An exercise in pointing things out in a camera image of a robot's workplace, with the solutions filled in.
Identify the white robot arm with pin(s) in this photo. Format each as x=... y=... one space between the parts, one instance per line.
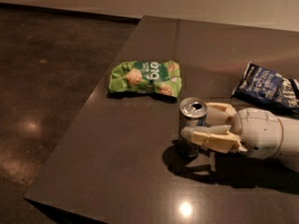
x=288 y=151

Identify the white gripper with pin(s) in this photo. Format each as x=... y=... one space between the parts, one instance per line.
x=260 y=131

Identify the blue silver redbull can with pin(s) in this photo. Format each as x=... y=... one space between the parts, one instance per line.
x=192 y=113

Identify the dark blue chip bag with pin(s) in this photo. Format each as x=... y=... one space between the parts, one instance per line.
x=267 y=88

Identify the green snack bag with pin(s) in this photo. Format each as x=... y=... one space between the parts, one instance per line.
x=146 y=77

